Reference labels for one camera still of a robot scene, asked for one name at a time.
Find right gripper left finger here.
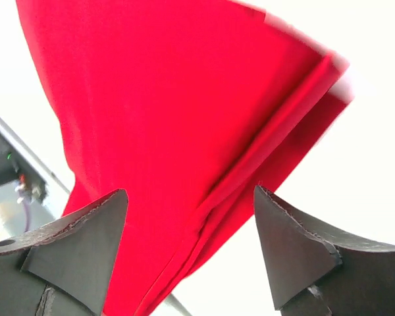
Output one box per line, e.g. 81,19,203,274
0,190,128,316

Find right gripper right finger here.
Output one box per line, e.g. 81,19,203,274
253,186,395,316

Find red pleated skirt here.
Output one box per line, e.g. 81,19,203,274
16,1,348,315

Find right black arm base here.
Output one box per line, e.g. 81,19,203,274
0,133,47,204

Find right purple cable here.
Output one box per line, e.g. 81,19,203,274
21,194,37,233

